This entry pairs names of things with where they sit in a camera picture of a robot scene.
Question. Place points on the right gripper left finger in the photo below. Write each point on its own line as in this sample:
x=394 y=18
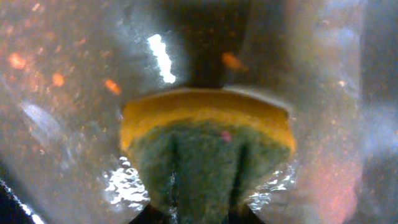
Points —
x=151 y=215

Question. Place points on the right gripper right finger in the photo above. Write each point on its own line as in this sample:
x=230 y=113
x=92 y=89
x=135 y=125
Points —
x=243 y=215

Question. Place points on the black water tray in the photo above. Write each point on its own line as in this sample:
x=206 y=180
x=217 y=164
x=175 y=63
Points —
x=68 y=68

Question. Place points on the green yellow sponge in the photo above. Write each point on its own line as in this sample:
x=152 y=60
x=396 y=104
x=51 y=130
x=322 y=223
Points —
x=200 y=153

